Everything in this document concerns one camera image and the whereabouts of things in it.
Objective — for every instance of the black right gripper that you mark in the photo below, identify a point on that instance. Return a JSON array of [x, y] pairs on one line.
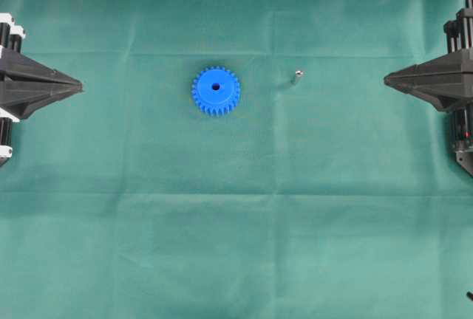
[[453, 66]]

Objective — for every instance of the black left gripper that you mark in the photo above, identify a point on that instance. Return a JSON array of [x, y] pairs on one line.
[[20, 99]]

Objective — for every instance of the grey metal shaft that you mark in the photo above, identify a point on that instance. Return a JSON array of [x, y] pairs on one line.
[[297, 77]]

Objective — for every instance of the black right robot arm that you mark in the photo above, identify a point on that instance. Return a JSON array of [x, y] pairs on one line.
[[446, 83]]

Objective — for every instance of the blue plastic gear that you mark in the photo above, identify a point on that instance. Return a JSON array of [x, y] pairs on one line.
[[216, 91]]

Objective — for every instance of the green table cloth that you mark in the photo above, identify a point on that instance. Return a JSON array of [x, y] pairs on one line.
[[337, 197]]

